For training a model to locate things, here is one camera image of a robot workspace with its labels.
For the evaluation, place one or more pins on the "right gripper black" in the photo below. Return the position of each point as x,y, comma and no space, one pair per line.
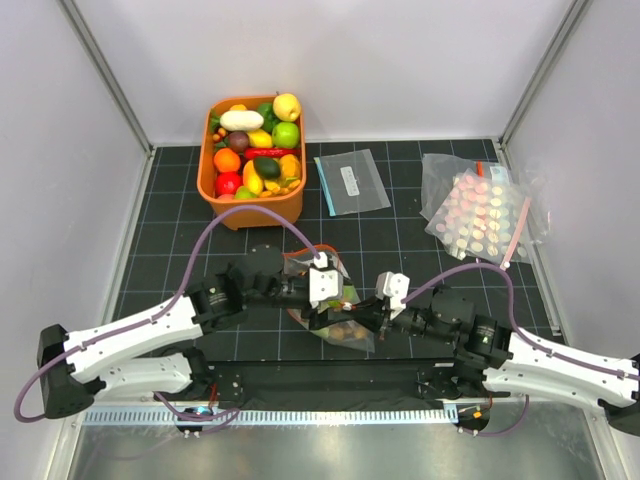
371,313

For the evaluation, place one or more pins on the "brown toy longan bunch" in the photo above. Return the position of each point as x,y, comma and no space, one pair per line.
347,331

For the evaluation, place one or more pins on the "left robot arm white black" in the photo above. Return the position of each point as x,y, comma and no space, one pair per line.
76,368

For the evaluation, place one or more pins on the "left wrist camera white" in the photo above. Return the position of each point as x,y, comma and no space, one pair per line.
325,281

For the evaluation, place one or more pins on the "dark purple toy onion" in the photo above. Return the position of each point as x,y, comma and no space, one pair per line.
238,141

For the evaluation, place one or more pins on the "clear crumpled plastic bag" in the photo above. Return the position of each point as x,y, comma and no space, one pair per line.
439,170

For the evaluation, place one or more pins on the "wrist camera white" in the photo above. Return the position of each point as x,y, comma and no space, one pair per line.
325,281
393,287

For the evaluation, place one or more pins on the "aluminium frame post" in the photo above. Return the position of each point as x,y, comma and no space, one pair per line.
568,25
100,63

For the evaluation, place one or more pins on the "orange zipper clear bag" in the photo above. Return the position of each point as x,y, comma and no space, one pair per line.
296,263

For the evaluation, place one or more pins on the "white toy radish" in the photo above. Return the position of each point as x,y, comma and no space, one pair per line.
241,120

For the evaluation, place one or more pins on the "yellow toy lemon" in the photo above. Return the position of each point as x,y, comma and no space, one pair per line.
259,138

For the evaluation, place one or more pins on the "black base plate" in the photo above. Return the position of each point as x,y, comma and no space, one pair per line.
334,385

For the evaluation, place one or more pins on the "aluminium frame rail front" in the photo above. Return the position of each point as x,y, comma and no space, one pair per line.
141,397

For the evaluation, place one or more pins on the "polka dot zip bag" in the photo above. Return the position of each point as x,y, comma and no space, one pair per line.
483,218

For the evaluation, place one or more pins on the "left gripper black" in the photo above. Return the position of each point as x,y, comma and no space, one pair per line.
319,320

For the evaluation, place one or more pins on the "green toy apple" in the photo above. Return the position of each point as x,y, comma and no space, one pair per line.
286,135

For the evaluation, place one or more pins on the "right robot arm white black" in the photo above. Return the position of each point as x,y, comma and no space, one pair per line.
489,358

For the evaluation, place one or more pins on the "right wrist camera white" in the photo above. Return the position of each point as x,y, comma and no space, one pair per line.
393,287

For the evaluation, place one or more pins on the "yellow toy pear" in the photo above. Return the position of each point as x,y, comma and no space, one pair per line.
287,107

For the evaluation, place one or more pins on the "red toy chili pepper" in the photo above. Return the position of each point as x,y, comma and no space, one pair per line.
273,152

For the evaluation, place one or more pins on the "right aluminium frame post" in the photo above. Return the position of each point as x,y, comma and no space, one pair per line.
568,25

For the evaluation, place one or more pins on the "blue zipper clear bag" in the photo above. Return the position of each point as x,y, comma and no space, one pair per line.
351,183

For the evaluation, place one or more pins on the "orange plastic basket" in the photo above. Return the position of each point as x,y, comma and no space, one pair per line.
284,198

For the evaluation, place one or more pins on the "left aluminium frame post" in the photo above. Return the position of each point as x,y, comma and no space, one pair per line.
100,63

